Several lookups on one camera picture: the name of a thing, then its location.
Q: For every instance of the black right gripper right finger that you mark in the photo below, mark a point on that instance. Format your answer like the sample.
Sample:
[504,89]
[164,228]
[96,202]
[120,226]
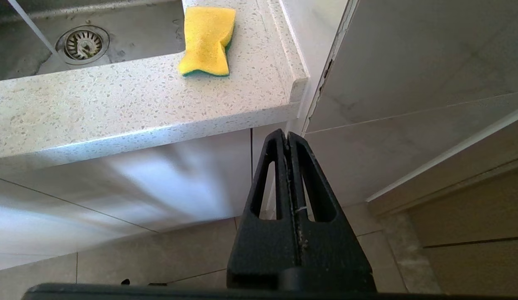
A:
[330,254]

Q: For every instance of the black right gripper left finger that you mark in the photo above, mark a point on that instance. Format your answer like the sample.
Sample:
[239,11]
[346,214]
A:
[259,250]

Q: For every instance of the yellow and green sponge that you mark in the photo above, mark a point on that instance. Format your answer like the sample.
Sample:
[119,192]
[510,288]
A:
[205,39]

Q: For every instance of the stainless steel sink basin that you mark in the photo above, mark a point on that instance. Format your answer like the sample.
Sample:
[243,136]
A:
[138,33]

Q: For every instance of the beige wooden trim board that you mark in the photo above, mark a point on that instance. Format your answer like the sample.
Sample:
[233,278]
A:
[451,175]

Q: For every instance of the round metal drain strainer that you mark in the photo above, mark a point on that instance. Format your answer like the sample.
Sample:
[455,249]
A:
[83,43]

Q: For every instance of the running tap water stream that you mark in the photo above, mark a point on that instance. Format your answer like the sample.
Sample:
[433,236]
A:
[31,27]

